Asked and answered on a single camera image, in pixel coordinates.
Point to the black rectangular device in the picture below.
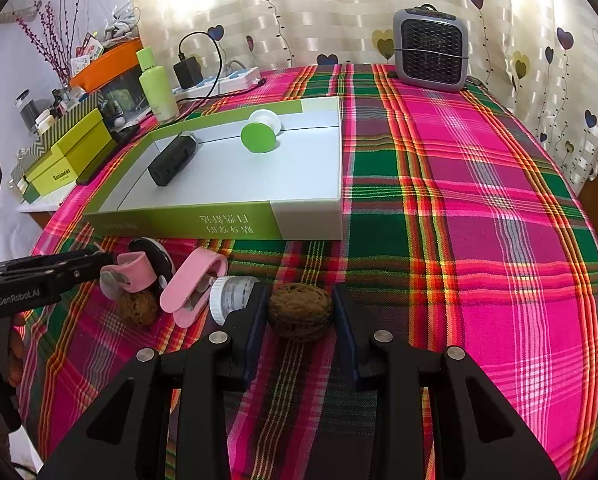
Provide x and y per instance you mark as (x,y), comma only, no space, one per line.
(171,160)

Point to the brown walnut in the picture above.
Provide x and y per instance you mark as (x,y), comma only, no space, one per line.
(138,310)
(299,312)

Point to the orange storage box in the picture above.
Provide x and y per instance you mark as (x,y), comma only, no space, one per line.
(109,67)

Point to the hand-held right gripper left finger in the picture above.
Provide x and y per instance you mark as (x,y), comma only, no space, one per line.
(256,320)

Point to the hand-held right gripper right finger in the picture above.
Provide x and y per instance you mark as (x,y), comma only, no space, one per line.
(344,325)

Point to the grey desktop heater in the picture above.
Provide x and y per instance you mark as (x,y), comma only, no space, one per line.
(431,50)

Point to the striped gift box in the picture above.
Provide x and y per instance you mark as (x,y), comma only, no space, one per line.
(74,112)

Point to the dried flower branches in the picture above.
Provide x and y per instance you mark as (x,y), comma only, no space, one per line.
(46,35)

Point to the white round brush head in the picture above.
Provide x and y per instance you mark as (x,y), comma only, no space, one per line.
(229,297)

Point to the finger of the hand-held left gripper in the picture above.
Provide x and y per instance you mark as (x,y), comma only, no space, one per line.
(69,260)
(81,280)

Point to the pink plastic clip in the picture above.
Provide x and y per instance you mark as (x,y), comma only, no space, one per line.
(134,272)
(199,262)

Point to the yellow-green cardboard box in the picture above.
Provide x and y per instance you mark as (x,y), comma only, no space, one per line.
(74,152)

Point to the black charger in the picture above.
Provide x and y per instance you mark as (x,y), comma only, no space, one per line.
(188,72)

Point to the light green bottle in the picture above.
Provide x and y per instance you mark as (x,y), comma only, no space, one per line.
(159,90)

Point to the round white suction hook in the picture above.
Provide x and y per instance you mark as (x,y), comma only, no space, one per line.
(154,255)

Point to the white plug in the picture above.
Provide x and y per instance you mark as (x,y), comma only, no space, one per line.
(236,65)

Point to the heart print curtain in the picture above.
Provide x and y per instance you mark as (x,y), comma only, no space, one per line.
(354,10)

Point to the green and white suction cup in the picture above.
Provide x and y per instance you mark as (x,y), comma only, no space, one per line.
(259,137)

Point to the green and grey shallow box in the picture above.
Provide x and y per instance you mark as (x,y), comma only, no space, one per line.
(229,175)

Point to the clear jar with black lid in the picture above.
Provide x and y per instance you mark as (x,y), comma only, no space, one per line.
(25,110)

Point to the black smartphone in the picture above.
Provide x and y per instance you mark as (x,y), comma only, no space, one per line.
(104,165)

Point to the white power strip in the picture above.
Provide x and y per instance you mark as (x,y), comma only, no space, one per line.
(239,79)

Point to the stack of printed cards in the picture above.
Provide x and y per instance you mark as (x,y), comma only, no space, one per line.
(84,55)

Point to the plaid tablecloth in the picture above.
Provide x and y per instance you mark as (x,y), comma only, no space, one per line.
(454,210)

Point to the person's left hand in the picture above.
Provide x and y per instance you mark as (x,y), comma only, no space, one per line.
(17,342)

